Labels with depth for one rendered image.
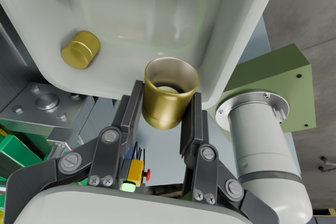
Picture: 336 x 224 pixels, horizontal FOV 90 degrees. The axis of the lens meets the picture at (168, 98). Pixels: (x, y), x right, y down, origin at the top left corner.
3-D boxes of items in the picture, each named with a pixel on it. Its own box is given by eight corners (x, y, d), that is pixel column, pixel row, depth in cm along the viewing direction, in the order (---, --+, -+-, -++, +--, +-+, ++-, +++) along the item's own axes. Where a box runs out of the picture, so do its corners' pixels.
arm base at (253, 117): (276, 77, 38) (315, 154, 26) (295, 120, 48) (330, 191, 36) (203, 105, 48) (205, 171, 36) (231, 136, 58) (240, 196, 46)
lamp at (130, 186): (122, 180, 56) (120, 189, 54) (135, 182, 56) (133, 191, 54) (123, 183, 60) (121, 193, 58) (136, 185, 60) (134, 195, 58)
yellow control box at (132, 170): (124, 156, 60) (118, 178, 55) (145, 159, 60) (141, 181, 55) (126, 163, 65) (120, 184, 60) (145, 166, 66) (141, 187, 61)
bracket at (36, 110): (28, 78, 25) (-9, 115, 21) (90, 87, 26) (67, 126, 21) (39, 94, 28) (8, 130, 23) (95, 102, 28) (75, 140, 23)
